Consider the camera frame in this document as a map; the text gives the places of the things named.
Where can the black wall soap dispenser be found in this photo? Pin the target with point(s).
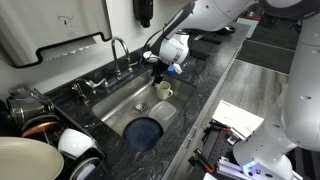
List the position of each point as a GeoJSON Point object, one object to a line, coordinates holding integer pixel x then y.
{"type": "Point", "coordinates": [143, 11]}

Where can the black floor mat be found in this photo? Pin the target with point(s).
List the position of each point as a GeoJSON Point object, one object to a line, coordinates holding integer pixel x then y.
{"type": "Point", "coordinates": [263, 55]}

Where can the small chrome side faucet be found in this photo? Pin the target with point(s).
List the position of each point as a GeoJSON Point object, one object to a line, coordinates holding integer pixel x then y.
{"type": "Point", "coordinates": [81, 91]}

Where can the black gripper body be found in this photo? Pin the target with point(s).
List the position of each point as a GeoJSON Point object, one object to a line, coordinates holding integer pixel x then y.
{"type": "Point", "coordinates": [159, 68]}

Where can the copper rimmed pan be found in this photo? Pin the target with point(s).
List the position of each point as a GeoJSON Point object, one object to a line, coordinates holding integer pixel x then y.
{"type": "Point", "coordinates": [41, 126]}

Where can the black red clamp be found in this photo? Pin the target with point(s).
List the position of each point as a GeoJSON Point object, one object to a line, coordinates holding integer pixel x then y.
{"type": "Point", "coordinates": [216, 126]}
{"type": "Point", "coordinates": [203, 160]}

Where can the metal sink drain strainer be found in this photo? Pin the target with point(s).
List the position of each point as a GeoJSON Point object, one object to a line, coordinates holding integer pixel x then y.
{"type": "Point", "coordinates": [141, 107]}

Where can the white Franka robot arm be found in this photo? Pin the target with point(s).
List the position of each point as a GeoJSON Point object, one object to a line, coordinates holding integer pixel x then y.
{"type": "Point", "coordinates": [300, 100]}

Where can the large cream plate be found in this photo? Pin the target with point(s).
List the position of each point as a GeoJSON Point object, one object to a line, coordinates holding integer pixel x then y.
{"type": "Point", "coordinates": [26, 160]}

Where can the white bowl in rack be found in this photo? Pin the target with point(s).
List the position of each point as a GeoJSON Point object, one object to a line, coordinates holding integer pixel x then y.
{"type": "Point", "coordinates": [75, 141]}

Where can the stainless steel pot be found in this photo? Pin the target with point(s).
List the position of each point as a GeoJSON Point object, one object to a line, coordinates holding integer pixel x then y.
{"type": "Point", "coordinates": [28, 106]}

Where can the grey base cabinets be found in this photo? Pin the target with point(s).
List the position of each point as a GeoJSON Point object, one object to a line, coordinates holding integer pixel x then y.
{"type": "Point", "coordinates": [200, 120]}

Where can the black dish rack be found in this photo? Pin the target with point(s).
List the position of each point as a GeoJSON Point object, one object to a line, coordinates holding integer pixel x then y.
{"type": "Point", "coordinates": [100, 166]}

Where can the chrome gooseneck faucet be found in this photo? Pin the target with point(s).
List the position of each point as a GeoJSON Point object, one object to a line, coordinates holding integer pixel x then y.
{"type": "Point", "coordinates": [115, 56]}

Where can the aluminium extrusion rail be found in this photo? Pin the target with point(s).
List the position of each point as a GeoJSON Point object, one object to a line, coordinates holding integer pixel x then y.
{"type": "Point", "coordinates": [230, 168]}

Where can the dark blue round plate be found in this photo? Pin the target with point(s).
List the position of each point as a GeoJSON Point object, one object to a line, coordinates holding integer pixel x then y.
{"type": "Point", "coordinates": [142, 134]}

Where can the small white bowl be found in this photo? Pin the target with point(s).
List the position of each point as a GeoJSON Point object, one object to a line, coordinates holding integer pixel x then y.
{"type": "Point", "coordinates": [150, 58]}

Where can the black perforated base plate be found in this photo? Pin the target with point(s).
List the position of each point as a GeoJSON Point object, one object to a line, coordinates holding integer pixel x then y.
{"type": "Point", "coordinates": [218, 146]}

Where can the cream ceramic mug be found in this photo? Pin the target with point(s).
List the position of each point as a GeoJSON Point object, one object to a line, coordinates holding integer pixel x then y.
{"type": "Point", "coordinates": [163, 91]}

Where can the stainless steel sink basin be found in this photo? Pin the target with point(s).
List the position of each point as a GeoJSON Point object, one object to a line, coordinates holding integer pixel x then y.
{"type": "Point", "coordinates": [126, 106]}

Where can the white box red top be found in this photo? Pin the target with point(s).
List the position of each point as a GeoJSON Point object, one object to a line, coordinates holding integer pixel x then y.
{"type": "Point", "coordinates": [252, 26]}

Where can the grey rimmed bowl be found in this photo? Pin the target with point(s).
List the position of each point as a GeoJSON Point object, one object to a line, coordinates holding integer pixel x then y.
{"type": "Point", "coordinates": [83, 170]}

